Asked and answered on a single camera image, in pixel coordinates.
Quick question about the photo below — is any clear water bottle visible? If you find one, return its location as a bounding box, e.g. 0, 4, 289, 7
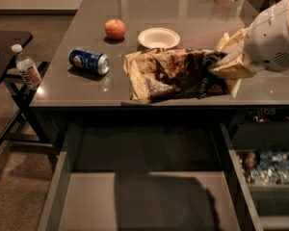
12, 44, 41, 90

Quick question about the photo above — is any red apple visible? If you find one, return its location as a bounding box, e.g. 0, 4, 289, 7
104, 19, 125, 40

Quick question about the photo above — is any brown sea salt chip bag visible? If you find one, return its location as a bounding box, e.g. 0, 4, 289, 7
123, 48, 229, 103

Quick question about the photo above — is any grey counter cabinet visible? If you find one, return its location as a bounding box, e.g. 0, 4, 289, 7
31, 0, 289, 147

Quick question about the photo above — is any lower drawer with snacks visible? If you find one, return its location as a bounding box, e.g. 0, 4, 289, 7
237, 149, 289, 231

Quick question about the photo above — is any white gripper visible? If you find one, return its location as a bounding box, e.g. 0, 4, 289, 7
208, 28, 255, 97

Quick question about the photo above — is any blue pepsi can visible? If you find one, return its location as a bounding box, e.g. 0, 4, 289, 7
68, 48, 110, 76

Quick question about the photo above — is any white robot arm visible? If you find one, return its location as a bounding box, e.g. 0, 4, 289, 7
208, 0, 289, 93

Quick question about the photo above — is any black side table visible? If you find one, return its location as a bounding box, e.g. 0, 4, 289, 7
0, 30, 49, 145

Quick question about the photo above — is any open grey top drawer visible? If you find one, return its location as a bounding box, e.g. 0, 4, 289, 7
38, 122, 264, 231

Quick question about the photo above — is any white paper bowl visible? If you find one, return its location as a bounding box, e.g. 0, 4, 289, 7
138, 28, 180, 48

